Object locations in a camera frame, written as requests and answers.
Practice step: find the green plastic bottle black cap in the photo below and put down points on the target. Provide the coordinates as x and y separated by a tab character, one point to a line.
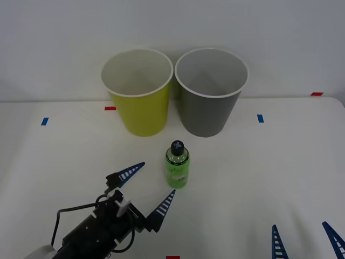
177	170

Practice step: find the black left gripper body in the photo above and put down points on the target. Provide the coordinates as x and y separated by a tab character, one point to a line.
134	218

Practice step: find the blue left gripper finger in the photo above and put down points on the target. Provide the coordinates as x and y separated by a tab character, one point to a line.
160	213
126	174

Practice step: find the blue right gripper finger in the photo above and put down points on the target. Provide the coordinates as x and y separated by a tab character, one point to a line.
338	242
277	245

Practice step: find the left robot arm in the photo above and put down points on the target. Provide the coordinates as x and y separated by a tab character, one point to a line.
81	237

